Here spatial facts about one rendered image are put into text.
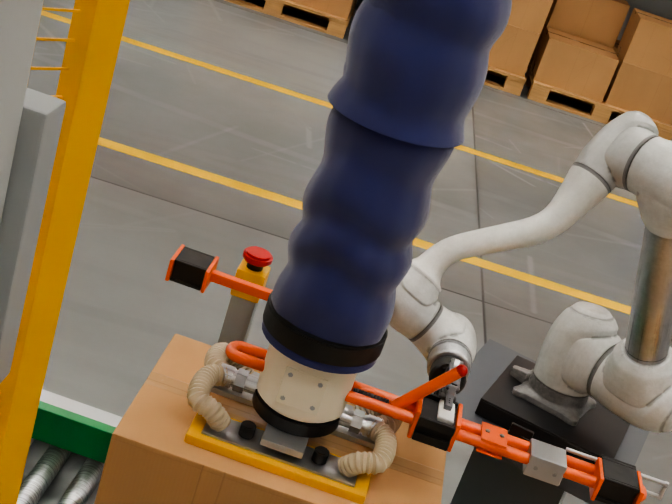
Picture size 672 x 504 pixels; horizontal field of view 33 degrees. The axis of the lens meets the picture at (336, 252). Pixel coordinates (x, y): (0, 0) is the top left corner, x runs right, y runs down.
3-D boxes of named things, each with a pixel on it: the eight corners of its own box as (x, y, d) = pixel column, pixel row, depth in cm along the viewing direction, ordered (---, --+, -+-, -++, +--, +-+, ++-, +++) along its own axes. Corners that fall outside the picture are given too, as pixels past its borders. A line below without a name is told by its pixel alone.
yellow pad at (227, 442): (182, 442, 201) (189, 419, 199) (197, 414, 210) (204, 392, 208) (362, 506, 201) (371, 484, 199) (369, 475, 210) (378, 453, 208)
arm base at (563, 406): (521, 366, 304) (529, 348, 302) (596, 406, 296) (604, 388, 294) (496, 385, 289) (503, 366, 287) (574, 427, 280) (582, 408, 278)
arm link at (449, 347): (463, 384, 234) (462, 398, 229) (421, 369, 234) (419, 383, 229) (478, 347, 231) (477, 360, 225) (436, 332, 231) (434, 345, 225)
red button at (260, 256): (236, 268, 257) (241, 253, 255) (243, 256, 263) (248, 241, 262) (265, 278, 257) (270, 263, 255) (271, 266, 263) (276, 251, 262)
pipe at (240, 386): (190, 420, 202) (198, 394, 199) (224, 356, 225) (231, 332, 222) (370, 484, 201) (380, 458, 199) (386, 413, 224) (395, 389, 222)
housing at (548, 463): (522, 475, 206) (531, 455, 204) (522, 455, 212) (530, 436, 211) (558, 488, 206) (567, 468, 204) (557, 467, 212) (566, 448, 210)
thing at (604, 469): (589, 500, 205) (600, 478, 203) (587, 477, 212) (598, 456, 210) (633, 515, 205) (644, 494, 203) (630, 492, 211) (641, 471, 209)
